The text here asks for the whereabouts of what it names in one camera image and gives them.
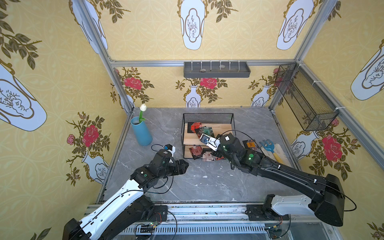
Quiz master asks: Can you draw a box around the grey wall rack tray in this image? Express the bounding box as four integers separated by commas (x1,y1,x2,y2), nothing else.
183,61,251,79

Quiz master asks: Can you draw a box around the red label tea bag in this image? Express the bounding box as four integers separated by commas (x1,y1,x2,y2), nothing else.
187,122,203,134

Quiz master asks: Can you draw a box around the black wire mesh shelf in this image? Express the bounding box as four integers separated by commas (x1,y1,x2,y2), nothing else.
181,113,235,159

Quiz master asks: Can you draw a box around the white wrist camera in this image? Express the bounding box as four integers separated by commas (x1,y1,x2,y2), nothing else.
164,144,176,156
200,134,220,151

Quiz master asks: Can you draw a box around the white tulip flower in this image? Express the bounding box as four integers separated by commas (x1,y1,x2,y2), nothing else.
139,104,147,123

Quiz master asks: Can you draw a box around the black wire wall basket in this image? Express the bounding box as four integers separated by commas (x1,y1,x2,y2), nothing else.
275,63,339,131

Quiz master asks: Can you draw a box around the blue garden hand rake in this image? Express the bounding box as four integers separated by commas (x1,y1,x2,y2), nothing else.
260,139,283,164

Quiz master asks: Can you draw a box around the orange label tea bag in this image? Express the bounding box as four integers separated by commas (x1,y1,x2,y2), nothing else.
243,139,259,151

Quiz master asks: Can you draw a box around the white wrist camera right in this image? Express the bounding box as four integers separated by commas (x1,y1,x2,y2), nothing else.
200,134,220,151

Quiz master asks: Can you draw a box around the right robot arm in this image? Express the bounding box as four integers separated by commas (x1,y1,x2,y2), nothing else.
208,133,346,227

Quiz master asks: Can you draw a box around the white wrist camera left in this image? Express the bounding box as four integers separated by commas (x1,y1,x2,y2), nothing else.
164,144,176,156

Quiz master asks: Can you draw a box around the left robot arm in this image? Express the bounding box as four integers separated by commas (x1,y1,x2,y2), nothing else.
63,149,189,240

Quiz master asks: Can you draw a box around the blue vase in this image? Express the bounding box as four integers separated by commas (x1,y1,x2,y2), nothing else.
131,117,153,146

